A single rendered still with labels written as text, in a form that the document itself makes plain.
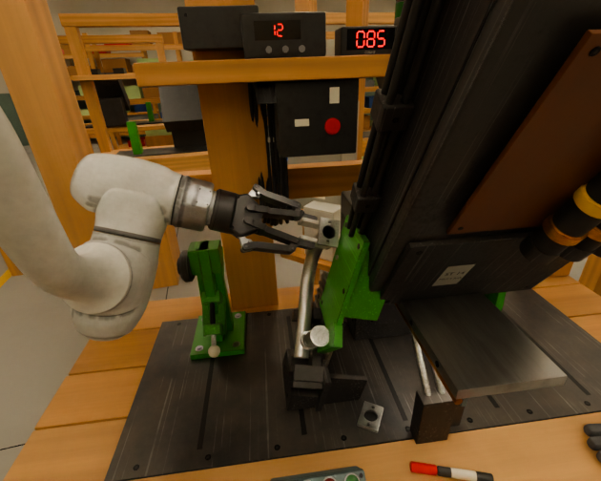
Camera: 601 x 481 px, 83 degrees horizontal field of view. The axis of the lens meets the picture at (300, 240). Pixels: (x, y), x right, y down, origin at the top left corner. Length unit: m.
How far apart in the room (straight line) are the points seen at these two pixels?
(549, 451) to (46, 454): 0.93
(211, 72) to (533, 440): 0.90
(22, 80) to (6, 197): 0.60
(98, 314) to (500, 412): 0.75
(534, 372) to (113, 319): 0.61
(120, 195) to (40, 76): 0.42
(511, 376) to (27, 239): 0.60
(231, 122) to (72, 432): 0.73
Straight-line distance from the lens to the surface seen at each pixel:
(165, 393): 0.86
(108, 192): 0.59
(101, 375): 1.00
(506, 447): 0.80
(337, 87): 0.75
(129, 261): 0.55
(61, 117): 0.94
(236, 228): 0.61
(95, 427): 0.90
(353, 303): 0.62
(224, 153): 0.86
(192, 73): 0.73
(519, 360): 0.61
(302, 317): 0.73
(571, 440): 0.87
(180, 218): 0.59
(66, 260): 0.46
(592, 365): 1.05
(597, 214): 0.48
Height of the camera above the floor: 1.52
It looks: 27 degrees down
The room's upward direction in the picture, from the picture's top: 2 degrees counter-clockwise
